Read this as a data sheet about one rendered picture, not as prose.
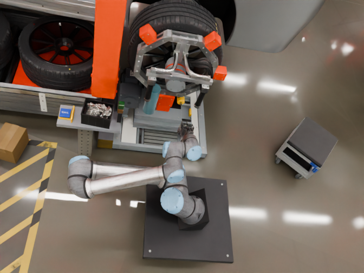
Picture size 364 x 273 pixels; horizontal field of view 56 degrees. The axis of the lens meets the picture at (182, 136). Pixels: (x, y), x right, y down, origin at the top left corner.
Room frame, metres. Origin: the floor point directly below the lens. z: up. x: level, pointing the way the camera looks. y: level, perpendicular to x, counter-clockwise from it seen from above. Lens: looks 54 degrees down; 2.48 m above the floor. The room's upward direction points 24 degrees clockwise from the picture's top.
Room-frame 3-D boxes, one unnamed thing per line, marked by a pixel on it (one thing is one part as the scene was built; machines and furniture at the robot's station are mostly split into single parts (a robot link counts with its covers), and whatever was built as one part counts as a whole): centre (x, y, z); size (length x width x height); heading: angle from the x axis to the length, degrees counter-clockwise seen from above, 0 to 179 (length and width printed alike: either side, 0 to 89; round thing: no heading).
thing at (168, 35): (1.72, 0.23, 0.85); 0.54 x 0.07 x 0.54; 111
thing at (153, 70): (1.57, 0.28, 1.03); 0.19 x 0.18 x 0.11; 21
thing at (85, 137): (1.31, 0.67, 0.21); 0.10 x 0.10 x 0.42; 21
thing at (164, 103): (1.75, 0.25, 0.48); 0.16 x 0.12 x 0.17; 21
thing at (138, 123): (1.89, 0.24, 0.13); 0.50 x 0.36 x 0.10; 111
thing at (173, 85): (1.65, 0.21, 0.85); 0.21 x 0.14 x 0.14; 21
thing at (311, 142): (2.12, -1.07, 0.17); 0.43 x 0.36 x 0.34; 161
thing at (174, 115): (1.87, 0.29, 0.32); 0.40 x 0.30 x 0.28; 111
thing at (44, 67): (1.83, 1.14, 0.39); 0.66 x 0.66 x 0.24
